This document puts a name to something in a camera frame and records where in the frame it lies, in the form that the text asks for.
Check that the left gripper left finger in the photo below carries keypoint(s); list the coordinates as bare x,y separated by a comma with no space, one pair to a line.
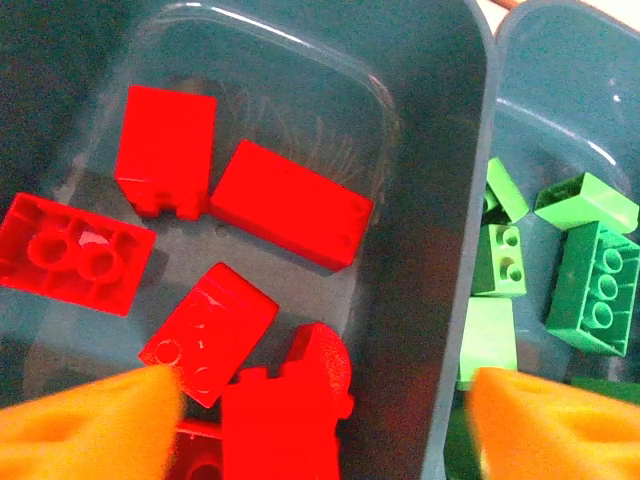
75,440

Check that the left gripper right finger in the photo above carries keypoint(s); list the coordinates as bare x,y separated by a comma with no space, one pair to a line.
560,440

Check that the red lego brick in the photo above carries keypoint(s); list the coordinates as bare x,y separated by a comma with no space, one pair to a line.
290,205
125,290
280,425
220,320
165,145
195,450

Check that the long green lego brick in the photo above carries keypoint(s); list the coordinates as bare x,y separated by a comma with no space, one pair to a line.
570,300

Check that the teal plastic container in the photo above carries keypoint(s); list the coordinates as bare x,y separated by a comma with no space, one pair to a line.
565,75
425,150

